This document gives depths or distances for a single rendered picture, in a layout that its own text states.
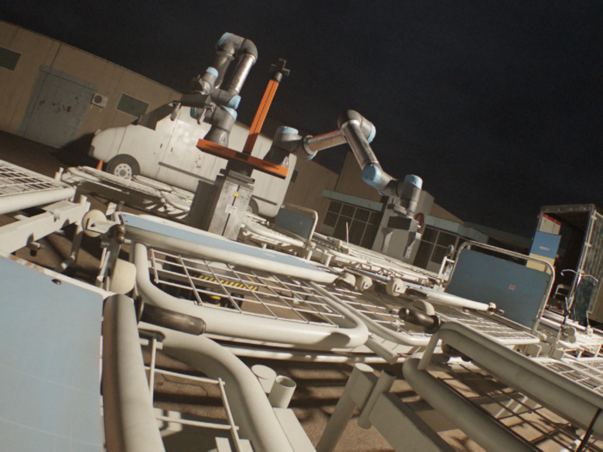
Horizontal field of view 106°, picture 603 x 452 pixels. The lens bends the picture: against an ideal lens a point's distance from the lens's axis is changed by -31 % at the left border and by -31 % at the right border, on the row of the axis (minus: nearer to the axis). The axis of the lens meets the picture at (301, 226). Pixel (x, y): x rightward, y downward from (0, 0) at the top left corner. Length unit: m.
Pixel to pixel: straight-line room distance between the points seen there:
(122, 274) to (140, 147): 7.53
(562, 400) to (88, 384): 0.48
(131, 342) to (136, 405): 0.08
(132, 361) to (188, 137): 7.92
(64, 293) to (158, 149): 7.67
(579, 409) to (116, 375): 0.48
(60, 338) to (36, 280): 0.09
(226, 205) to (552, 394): 1.60
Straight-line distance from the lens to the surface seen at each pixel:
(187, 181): 8.15
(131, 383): 0.23
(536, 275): 2.09
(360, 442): 1.26
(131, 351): 0.26
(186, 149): 8.09
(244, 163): 1.76
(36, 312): 0.28
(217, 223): 1.73
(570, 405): 0.47
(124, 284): 0.40
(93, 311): 0.31
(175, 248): 0.82
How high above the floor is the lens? 0.68
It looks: 1 degrees down
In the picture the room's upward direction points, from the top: 19 degrees clockwise
